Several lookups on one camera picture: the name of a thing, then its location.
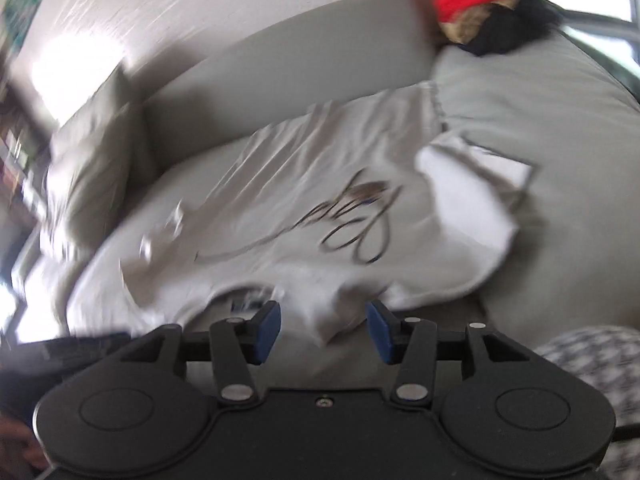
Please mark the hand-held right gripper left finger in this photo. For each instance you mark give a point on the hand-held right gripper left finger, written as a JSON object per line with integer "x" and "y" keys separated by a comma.
{"x": 265, "y": 332}

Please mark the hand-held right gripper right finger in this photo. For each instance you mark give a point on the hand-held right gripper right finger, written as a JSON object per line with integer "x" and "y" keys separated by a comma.
{"x": 382, "y": 332}

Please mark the grey sofa cushion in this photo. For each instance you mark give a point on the grey sofa cushion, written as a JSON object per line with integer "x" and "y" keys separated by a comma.
{"x": 95, "y": 160}

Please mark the grey sofa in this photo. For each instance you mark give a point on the grey sofa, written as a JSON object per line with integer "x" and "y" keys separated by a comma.
{"x": 550, "y": 110}

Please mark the black and white checked cloth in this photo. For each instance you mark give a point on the black and white checked cloth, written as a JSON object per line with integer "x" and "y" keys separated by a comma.
{"x": 600, "y": 360}

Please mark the cluttered shelf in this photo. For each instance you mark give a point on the cluttered shelf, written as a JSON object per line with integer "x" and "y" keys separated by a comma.
{"x": 15, "y": 150}

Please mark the dark flat object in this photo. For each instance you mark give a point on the dark flat object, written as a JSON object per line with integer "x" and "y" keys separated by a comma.
{"x": 60, "y": 347}

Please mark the white printed t-shirt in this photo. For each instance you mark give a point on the white printed t-shirt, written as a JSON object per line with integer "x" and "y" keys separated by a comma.
{"x": 310, "y": 210}

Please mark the green wall poster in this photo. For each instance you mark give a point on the green wall poster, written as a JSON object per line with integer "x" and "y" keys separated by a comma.
{"x": 20, "y": 10}

